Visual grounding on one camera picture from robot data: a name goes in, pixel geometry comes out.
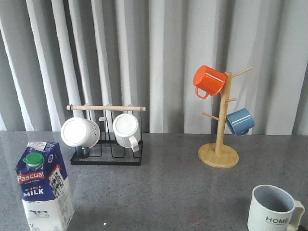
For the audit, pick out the blue white milk carton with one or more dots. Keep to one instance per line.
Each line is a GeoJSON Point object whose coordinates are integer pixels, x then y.
{"type": "Point", "coordinates": [45, 189]}

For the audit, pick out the white HOME cup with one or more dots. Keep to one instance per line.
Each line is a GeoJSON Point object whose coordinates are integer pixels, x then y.
{"type": "Point", "coordinates": [273, 209]}

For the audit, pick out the white ribbed mug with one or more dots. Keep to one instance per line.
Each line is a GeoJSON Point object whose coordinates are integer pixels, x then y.
{"type": "Point", "coordinates": [127, 132]}

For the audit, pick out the orange mug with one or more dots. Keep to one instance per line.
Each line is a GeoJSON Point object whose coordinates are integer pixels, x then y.
{"type": "Point", "coordinates": [208, 81]}

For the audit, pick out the wooden mug tree stand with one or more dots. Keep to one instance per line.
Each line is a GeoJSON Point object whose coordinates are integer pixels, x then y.
{"type": "Point", "coordinates": [217, 154]}

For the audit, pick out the white smooth mug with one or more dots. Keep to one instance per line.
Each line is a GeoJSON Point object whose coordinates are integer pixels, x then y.
{"type": "Point", "coordinates": [80, 132]}

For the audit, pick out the blue mug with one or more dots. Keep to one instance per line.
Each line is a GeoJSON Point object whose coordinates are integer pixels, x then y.
{"type": "Point", "coordinates": [240, 122]}

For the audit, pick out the grey pleated curtain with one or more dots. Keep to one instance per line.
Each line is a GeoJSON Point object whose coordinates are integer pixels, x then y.
{"type": "Point", "coordinates": [145, 52]}

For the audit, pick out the black wire mug rack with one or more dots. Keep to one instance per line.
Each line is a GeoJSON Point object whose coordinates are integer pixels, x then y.
{"type": "Point", "coordinates": [107, 151]}

